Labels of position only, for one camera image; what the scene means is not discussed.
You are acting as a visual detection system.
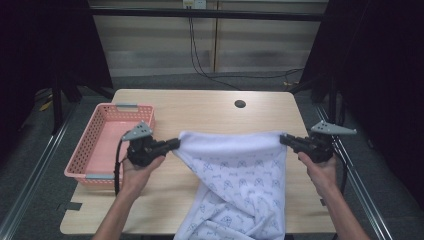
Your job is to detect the left hand-held gripper cable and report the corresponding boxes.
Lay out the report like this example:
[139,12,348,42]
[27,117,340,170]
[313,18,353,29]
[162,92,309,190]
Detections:
[113,139,133,196]

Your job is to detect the black metal stand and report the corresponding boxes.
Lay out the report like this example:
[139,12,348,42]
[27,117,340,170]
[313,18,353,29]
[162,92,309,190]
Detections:
[49,74,116,135]
[288,71,338,129]

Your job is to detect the black curtain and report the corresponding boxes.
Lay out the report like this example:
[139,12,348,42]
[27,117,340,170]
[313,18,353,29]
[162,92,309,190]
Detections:
[0,0,114,161]
[299,0,424,208]

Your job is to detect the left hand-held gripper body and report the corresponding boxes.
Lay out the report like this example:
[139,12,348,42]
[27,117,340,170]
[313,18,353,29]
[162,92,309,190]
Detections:
[120,120,165,168]

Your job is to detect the black wall cable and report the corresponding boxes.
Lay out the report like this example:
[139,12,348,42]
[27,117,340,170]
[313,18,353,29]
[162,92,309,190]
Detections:
[188,16,305,91]

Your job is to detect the aluminium frame rail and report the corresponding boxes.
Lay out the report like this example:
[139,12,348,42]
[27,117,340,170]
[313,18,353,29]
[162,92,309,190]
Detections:
[314,104,395,240]
[0,103,78,240]

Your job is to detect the yellow object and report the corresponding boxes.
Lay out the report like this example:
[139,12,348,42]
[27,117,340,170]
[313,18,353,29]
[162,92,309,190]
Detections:
[39,99,54,113]

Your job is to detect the pink plastic basket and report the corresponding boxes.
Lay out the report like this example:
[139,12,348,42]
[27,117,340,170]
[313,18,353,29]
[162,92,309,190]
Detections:
[63,102,157,186]

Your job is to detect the large dark tape strip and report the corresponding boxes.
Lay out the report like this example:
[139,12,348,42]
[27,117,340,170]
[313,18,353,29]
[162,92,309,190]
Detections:
[64,201,83,212]

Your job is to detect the person's left hand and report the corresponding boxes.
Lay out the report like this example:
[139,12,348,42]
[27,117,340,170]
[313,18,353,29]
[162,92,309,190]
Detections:
[120,155,167,198]

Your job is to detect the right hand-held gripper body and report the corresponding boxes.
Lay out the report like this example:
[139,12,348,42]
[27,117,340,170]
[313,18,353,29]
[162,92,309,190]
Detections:
[297,120,358,164]

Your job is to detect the black horizontal bar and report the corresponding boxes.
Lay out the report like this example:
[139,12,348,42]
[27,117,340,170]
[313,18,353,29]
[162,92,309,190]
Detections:
[89,8,329,23]

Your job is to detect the person's right hand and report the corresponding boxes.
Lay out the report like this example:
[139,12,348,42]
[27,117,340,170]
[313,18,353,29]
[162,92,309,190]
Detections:
[297,151,338,198]

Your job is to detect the white wall outlet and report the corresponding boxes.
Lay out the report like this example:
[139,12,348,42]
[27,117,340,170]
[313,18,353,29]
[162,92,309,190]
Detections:
[182,0,208,10]

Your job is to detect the white patterned towel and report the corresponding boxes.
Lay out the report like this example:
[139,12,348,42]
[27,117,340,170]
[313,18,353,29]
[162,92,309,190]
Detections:
[171,130,288,240]

